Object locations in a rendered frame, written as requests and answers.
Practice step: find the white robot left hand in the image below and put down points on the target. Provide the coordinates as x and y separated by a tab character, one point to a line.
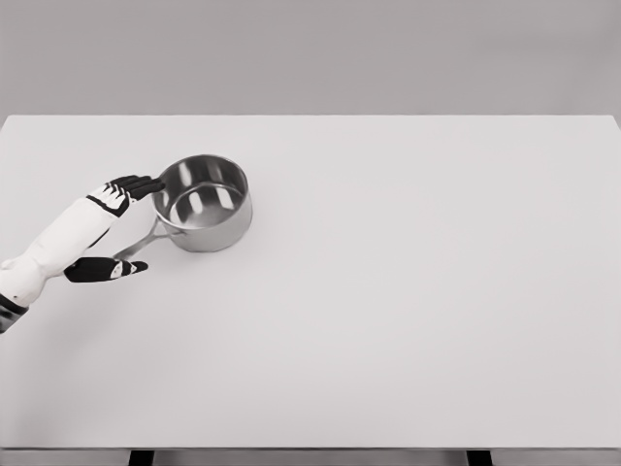
73	228

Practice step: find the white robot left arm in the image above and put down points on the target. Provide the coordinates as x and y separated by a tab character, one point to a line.
13	289

